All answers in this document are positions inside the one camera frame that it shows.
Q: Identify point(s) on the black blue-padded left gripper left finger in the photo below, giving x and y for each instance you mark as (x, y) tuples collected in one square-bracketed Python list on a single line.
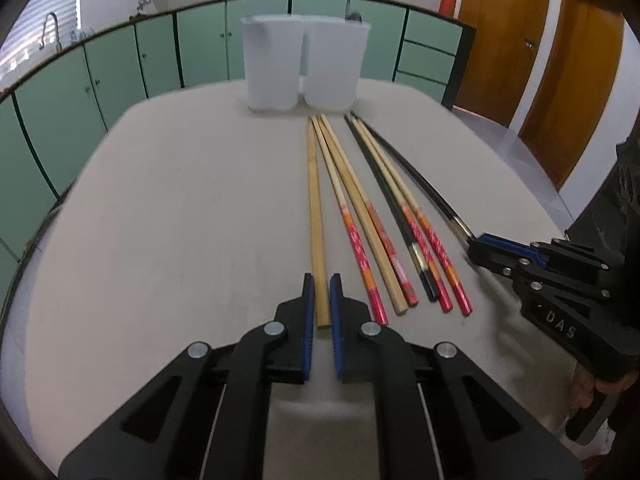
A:
[(292, 358)]

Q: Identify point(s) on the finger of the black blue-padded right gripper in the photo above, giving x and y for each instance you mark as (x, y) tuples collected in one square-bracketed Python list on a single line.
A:
[(504, 257)]

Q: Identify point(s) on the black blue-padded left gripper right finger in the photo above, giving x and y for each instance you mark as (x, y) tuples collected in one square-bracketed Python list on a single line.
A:
[(352, 358)]

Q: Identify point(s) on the bamboo chopstick red-orange end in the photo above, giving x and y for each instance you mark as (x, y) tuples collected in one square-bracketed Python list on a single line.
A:
[(426, 229)]

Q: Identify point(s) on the bamboo chopstick orange-red end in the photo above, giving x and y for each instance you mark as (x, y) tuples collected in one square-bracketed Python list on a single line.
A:
[(370, 209)]

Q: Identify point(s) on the black chopstick gold band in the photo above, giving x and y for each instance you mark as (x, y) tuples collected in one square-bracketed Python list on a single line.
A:
[(416, 254)]

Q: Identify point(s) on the bamboo chopstick red patterned end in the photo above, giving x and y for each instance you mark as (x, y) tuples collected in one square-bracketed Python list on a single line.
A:
[(376, 303)]

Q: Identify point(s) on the black chopstick thin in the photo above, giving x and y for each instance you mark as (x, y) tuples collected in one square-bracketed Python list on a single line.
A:
[(455, 222)]

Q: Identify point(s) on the green kitchen base cabinets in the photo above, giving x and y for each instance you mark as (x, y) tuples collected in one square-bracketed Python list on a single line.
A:
[(55, 116)]

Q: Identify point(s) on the chrome kitchen faucet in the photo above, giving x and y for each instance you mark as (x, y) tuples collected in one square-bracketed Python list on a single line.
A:
[(50, 33)]

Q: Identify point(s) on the person's right hand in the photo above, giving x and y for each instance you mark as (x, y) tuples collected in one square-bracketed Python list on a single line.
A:
[(584, 386)]

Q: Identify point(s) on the wooden door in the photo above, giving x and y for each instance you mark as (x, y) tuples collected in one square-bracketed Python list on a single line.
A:
[(507, 34), (575, 87)]

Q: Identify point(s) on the white double-compartment utensil holder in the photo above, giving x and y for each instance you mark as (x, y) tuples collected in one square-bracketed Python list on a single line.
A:
[(292, 57)]

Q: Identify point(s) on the window blinds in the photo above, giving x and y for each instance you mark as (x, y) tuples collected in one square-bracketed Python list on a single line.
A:
[(20, 51)]

